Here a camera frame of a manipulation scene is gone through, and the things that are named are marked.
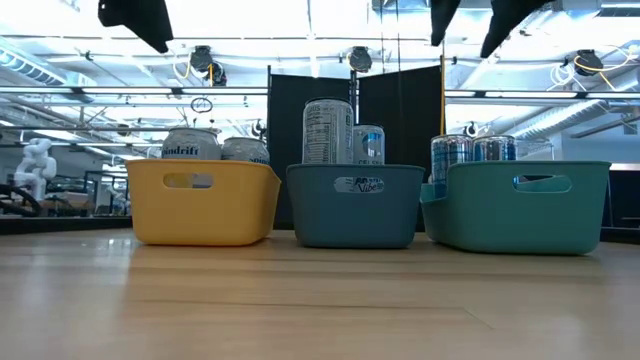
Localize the grey horizontal metal bar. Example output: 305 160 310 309
0 124 223 135

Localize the black folding partition screen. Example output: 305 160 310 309
266 64 445 232

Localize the dark blue plastic bin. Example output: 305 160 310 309
285 163 426 250

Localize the yellow cable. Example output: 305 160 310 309
439 29 447 136

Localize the white Spindrift soda can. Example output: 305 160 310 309
161 127 223 190
221 136 271 166

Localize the teal plastic bin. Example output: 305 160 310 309
419 159 612 256

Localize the black hanging cable hoop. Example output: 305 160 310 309
189 96 215 115

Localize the white Celsius energy can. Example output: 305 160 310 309
352 124 387 195
301 97 355 195

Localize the blue silver Red Bull can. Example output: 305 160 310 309
472 134 518 162
430 133 475 199

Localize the white robot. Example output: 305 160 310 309
13 137 58 202

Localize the yellow plastic bin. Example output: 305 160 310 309
124 158 282 247

